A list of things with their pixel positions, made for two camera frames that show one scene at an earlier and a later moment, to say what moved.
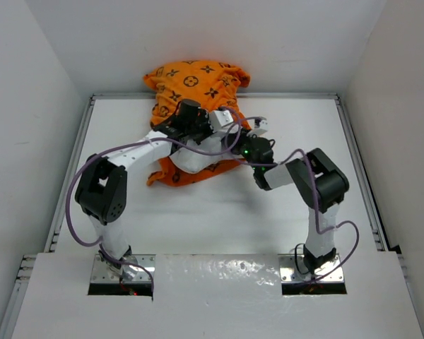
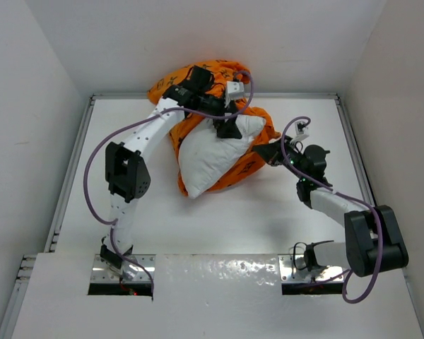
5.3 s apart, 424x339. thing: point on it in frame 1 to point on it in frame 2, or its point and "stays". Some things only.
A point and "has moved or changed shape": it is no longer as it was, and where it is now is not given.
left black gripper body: (200, 127) to (210, 104)
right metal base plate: (292, 270) stays
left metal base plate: (99, 273) stays
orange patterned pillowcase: (214, 85) has moved or changed shape
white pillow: (193, 157) has moved or changed shape
